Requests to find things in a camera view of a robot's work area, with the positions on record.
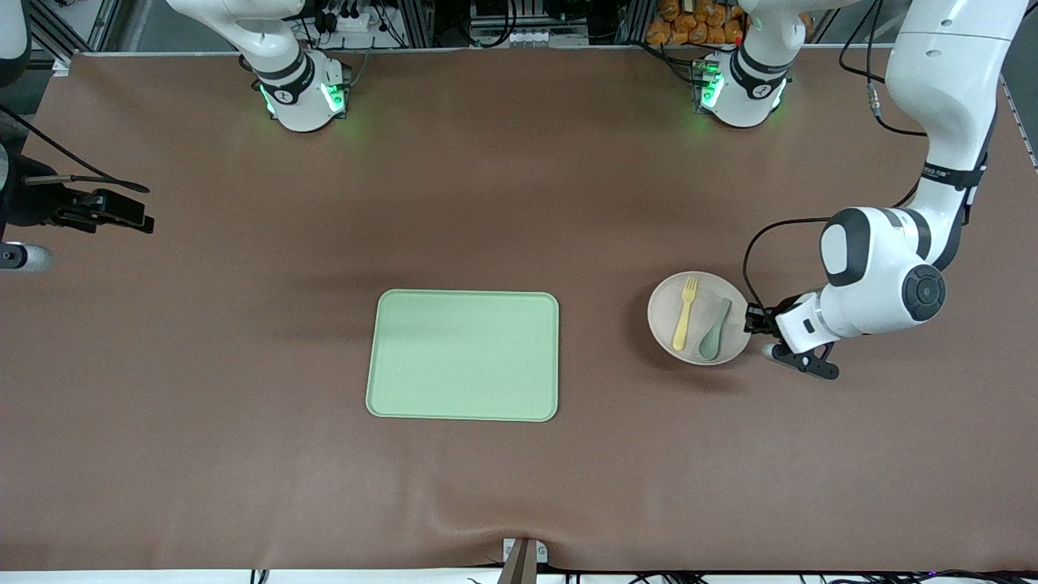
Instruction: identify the light green rectangular tray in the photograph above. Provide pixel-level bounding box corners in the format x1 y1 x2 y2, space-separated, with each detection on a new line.
365 290 560 423

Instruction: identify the yellow plastic fork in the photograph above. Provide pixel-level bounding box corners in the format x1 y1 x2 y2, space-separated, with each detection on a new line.
671 276 701 352

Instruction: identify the table edge clamp bracket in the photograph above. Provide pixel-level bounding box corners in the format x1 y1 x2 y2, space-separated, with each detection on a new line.
501 537 550 584

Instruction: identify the white connector block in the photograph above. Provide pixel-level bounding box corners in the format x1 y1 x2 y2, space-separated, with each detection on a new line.
478 28 591 48

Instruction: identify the beige round plate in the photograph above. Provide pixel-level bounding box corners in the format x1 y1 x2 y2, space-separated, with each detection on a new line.
647 271 751 367

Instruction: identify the orange toy food pile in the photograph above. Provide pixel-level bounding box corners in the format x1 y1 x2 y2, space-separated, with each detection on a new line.
646 0 747 46

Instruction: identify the white power strip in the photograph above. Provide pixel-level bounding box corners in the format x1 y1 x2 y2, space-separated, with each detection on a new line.
312 0 386 41

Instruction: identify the aluminium frame post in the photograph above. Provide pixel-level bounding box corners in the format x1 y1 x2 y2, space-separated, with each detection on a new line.
614 0 650 43
397 0 439 48

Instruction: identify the green plastic spoon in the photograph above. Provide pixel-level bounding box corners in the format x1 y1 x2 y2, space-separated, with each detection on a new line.
698 297 733 362

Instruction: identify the brown table mat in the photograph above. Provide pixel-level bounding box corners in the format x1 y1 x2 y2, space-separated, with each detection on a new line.
0 47 1038 573

